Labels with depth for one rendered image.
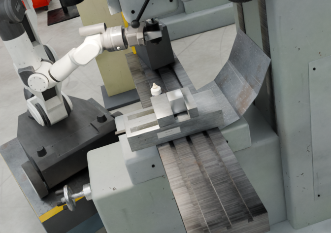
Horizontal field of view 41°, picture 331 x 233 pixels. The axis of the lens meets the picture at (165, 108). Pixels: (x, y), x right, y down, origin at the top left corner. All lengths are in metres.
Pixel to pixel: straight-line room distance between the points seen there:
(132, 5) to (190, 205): 0.65
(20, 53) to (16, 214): 1.52
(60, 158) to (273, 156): 1.03
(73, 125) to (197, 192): 1.25
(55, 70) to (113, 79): 1.93
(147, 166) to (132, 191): 0.14
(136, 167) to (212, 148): 0.33
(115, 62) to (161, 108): 2.02
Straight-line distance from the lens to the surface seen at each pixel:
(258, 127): 1.88
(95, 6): 3.36
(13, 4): 1.66
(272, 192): 2.02
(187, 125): 1.56
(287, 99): 1.65
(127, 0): 1.45
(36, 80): 1.72
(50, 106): 2.36
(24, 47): 1.70
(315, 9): 1.54
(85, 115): 2.52
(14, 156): 2.76
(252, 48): 1.75
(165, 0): 1.47
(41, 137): 2.50
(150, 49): 1.99
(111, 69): 3.57
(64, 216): 2.35
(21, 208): 3.03
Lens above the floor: 1.87
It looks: 34 degrees down
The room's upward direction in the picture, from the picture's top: 15 degrees counter-clockwise
